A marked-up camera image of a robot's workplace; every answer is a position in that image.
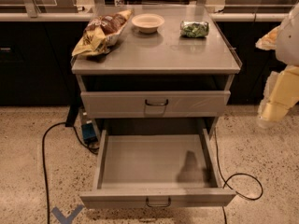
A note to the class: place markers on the grey top drawer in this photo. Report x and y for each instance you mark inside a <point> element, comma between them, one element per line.
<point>154,104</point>

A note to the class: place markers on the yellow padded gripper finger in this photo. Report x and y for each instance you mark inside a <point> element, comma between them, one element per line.
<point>284,96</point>
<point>268,41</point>

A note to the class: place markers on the grey metal drawer cabinet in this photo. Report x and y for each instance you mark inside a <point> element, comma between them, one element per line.
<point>164,60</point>

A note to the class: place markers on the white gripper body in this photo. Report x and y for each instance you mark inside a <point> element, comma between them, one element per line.
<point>290,44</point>

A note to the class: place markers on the dark counter with rail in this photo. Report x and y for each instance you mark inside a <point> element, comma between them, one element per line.
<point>37,38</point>

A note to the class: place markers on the grey drawer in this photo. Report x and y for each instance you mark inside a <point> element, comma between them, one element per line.
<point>156,171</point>
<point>154,104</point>

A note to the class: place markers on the green crumpled snack bag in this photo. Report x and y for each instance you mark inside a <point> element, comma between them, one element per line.
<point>194,29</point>

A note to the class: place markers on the white paper bowl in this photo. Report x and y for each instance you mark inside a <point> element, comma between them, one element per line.
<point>147,23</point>

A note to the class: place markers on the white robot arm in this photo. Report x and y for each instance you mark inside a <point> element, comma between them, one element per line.
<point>287,50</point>

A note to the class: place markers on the blue power box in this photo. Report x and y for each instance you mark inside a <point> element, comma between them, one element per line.
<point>88,133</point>

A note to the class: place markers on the brown yellow chip bag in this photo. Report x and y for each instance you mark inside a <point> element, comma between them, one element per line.
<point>101,33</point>

